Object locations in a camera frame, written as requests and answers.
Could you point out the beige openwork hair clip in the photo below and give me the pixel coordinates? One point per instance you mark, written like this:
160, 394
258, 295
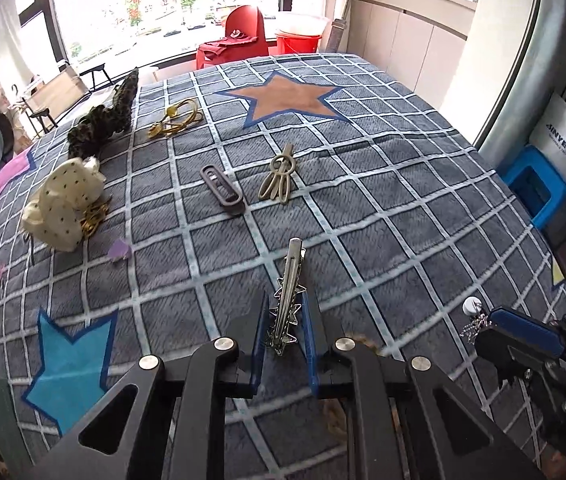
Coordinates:
287, 151

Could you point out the large window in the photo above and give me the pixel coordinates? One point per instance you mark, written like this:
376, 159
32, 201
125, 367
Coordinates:
163, 0

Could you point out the beige folding chair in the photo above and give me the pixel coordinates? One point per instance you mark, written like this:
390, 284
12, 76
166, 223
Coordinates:
55, 92

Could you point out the leopard print scrunchie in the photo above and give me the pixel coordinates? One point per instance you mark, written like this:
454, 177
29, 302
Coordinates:
108, 120

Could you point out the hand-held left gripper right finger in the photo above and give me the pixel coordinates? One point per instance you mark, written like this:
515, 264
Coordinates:
313, 350

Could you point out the white paper bag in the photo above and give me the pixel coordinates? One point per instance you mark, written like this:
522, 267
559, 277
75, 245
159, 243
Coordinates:
563, 135

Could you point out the red plastic bucket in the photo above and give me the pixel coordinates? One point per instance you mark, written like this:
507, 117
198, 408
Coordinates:
298, 42

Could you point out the long silver hair clip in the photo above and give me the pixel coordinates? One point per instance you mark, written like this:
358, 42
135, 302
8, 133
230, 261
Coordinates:
290, 280

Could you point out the small purple hair clip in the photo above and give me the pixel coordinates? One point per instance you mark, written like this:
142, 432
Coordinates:
119, 251

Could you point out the gold claw hair clip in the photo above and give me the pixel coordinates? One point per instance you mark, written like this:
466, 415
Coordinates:
94, 217

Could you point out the grey plaid star blanket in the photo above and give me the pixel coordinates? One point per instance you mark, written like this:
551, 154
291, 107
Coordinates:
388, 210

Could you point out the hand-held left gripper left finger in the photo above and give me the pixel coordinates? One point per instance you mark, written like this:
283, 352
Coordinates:
258, 345

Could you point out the silver grey refrigerator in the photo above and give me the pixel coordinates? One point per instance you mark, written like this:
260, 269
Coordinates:
528, 60

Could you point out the red plastic chair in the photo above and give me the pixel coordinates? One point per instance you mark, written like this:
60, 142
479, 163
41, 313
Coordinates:
243, 22

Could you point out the brown rectangular hair clip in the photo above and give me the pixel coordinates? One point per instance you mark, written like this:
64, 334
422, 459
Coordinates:
230, 205

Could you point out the black side table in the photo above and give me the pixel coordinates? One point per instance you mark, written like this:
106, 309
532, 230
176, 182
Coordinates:
94, 67

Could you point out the blue plastic stool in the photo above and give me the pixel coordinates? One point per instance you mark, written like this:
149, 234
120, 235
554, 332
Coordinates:
518, 170

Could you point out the beige low cabinet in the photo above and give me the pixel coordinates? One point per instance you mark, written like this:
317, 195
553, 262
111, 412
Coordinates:
413, 35

